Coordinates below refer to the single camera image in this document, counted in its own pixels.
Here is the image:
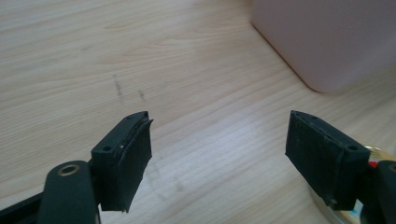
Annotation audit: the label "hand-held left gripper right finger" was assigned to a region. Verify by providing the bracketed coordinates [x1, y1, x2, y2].
[285, 109, 372, 211]

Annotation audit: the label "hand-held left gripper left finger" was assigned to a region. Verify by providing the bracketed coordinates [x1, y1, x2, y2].
[91, 110, 154, 214]

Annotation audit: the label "small colourful items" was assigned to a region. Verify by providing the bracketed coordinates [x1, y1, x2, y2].
[307, 144, 393, 224]

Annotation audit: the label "pink storage box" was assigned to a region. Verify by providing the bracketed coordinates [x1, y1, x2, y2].
[250, 0, 396, 93]

